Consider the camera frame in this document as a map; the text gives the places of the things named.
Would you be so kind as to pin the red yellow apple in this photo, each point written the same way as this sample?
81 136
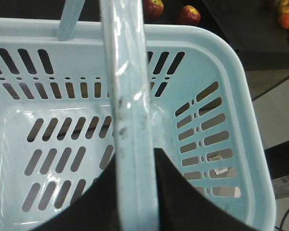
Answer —
153 9
189 16

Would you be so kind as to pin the orange tangerine left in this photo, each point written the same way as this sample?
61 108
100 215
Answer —
283 20

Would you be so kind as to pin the light blue plastic basket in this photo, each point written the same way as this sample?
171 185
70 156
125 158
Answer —
74 94

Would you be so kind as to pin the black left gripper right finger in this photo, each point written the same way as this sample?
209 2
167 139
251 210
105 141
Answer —
183 208

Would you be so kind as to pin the red yellow apple left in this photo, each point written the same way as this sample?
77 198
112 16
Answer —
153 9

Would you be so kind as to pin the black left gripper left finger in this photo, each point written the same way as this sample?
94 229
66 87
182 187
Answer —
95 210

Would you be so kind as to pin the red yellow apple middle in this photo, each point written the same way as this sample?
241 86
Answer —
189 16

